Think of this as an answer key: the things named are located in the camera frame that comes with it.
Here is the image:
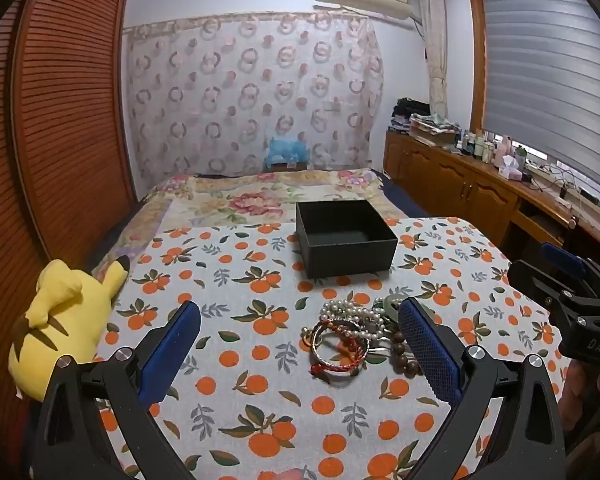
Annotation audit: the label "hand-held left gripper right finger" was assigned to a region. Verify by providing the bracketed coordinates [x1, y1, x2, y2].
[397, 297, 566, 480]

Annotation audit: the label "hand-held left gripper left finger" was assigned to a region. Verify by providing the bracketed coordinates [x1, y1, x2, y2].
[32, 301, 203, 480]

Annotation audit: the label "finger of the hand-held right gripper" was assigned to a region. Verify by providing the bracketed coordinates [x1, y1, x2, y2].
[507, 259, 583, 313]
[540, 241, 600, 283]

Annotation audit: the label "brown wooden bead bracelet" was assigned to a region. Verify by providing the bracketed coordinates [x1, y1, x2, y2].
[387, 327, 423, 377]

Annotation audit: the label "red string bracelet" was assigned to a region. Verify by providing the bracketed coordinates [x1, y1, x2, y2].
[310, 320, 372, 377]

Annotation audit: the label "white pearl necklace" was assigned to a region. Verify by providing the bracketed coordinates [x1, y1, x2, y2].
[319, 299, 387, 343]

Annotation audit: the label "silver bangle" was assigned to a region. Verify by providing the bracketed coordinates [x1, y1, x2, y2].
[310, 324, 372, 376]

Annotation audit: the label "black jewelry box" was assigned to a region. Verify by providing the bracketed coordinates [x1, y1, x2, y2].
[295, 200, 399, 280]

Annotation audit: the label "person's right hand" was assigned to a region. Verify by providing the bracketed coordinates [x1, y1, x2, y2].
[562, 360, 600, 456]

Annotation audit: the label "pink tissue box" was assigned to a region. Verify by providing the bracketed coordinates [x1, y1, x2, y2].
[497, 155, 527, 182]

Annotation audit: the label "orange fruit print cloth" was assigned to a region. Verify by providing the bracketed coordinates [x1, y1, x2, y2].
[87, 216, 576, 480]

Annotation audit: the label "yellow plush toy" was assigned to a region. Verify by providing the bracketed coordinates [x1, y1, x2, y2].
[7, 255, 132, 403]

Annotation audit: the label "wooden cabinet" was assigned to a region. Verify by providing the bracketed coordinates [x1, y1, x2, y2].
[382, 130, 600, 273]

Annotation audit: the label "row of cosmetic bottles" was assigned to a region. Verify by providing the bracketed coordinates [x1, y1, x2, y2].
[455, 130, 528, 165]

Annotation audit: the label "floral blanket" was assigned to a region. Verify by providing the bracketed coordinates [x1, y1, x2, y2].
[87, 167, 431, 281]

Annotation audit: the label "light folded clothes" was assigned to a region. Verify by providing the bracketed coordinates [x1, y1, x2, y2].
[408, 112, 462, 145]

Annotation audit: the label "grey window blind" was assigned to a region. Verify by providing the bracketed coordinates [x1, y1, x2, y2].
[480, 0, 600, 183]

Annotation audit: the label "dark folded clothes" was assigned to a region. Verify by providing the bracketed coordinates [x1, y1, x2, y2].
[391, 97, 432, 125]

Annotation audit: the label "blue plastic bag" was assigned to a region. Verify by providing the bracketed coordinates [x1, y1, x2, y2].
[264, 137, 309, 166]

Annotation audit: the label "narrow beige curtain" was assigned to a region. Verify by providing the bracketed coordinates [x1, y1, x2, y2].
[417, 0, 449, 117]

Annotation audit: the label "wooden slatted wardrobe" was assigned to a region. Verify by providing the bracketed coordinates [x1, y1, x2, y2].
[0, 0, 137, 411]

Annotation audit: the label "power strip with cables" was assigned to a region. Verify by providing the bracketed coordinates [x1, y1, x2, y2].
[524, 159, 600, 207]

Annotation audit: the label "ring pattern curtain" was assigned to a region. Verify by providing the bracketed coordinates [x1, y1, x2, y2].
[122, 10, 386, 187]

